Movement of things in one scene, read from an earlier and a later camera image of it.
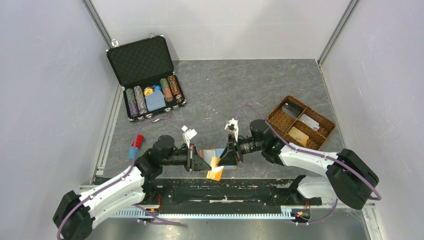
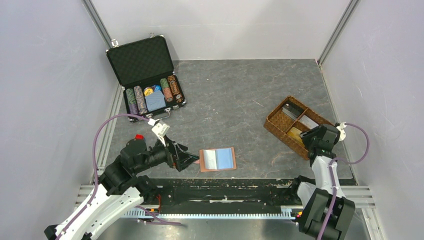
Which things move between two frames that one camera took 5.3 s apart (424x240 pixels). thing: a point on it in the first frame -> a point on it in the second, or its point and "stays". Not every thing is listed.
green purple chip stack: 132,102 stays
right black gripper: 229,158 -> 306,135
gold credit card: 216,172 -> 294,133
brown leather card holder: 208,154 stays
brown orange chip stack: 175,88 stays
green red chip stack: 167,91 stays
